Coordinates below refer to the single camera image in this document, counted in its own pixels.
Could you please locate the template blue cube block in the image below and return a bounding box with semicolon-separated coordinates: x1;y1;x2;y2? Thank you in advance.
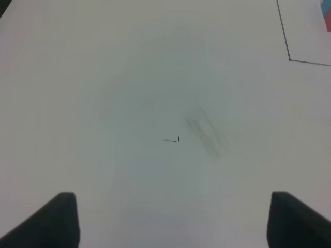
320;0;331;19

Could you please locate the template red cube block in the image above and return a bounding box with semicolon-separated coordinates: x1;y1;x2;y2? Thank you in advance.
324;10;331;32

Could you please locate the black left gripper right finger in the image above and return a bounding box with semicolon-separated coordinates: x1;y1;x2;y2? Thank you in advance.
266;192;330;248

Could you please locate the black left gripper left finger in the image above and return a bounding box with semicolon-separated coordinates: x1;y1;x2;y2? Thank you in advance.
1;192;80;248

